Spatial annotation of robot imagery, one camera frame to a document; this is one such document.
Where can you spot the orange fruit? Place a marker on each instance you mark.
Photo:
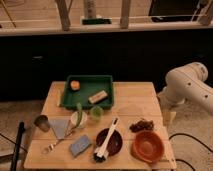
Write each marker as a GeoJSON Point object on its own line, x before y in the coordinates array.
{"type": "Point", "coordinates": [75, 85]}

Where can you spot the green plastic tray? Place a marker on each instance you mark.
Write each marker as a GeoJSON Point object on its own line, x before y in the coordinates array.
{"type": "Point", "coordinates": [90, 85]}

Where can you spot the grey cloth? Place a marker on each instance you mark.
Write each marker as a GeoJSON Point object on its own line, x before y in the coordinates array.
{"type": "Point", "coordinates": [59, 127]}

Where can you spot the metal cup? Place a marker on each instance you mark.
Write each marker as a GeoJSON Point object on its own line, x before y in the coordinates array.
{"type": "Point", "coordinates": [42, 123]}

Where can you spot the black pole stand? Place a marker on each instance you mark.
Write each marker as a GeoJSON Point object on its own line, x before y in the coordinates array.
{"type": "Point", "coordinates": [15, 156]}

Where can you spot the dark grape bunch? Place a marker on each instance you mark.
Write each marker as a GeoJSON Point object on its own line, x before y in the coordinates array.
{"type": "Point", "coordinates": [142, 125]}

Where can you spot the green plastic cup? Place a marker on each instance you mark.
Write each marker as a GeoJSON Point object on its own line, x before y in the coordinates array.
{"type": "Point", "coordinates": [96, 113]}

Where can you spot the green bean pod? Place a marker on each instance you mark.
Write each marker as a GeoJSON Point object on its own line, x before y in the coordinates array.
{"type": "Point", "coordinates": [79, 114]}

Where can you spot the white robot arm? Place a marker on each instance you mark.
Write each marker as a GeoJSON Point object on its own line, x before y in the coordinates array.
{"type": "Point", "coordinates": [185, 83]}

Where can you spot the blue sponge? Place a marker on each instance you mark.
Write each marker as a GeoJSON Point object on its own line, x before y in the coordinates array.
{"type": "Point", "coordinates": [80, 145]}

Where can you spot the dark purple plate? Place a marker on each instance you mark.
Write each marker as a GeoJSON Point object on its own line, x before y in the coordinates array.
{"type": "Point", "coordinates": [115, 143]}

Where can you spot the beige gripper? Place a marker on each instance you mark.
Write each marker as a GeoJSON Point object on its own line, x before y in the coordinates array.
{"type": "Point", "coordinates": [167, 113]}

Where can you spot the wooden block eraser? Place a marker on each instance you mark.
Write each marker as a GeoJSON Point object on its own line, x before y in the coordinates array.
{"type": "Point", "coordinates": [97, 97]}

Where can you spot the orange bowl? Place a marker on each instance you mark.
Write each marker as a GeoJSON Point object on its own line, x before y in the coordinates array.
{"type": "Point", "coordinates": [147, 146]}

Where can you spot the white dish brush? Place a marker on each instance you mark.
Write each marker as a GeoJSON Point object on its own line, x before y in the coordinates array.
{"type": "Point", "coordinates": [100, 153]}

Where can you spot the black monitor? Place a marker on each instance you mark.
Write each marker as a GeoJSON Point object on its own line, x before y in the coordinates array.
{"type": "Point", "coordinates": [172, 10]}

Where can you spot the dark green box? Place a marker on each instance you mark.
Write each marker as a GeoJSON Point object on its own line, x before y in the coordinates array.
{"type": "Point", "coordinates": [96, 21]}

